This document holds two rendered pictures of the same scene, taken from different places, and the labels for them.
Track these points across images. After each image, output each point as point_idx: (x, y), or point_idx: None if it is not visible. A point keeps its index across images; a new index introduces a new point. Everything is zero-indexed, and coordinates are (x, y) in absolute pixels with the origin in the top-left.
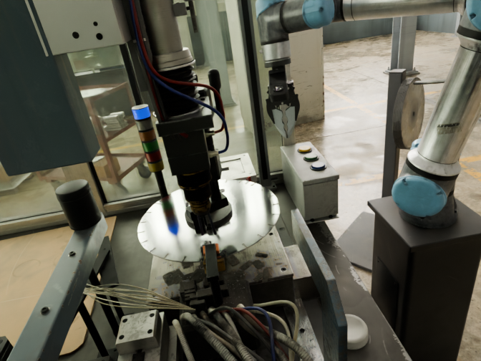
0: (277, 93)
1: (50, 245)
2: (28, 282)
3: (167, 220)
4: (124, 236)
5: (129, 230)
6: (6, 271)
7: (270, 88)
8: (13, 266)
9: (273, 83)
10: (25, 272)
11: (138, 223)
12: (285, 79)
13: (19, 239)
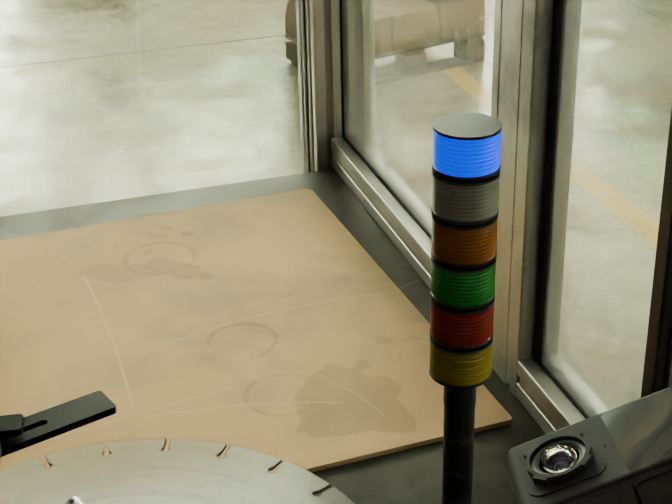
0: (517, 475)
1: (341, 340)
2: (183, 368)
3: (101, 502)
4: (401, 480)
5: (436, 483)
6: (230, 313)
7: (569, 426)
8: (252, 316)
9: (622, 422)
10: (224, 346)
11: (482, 490)
12: (662, 458)
13: (367, 275)
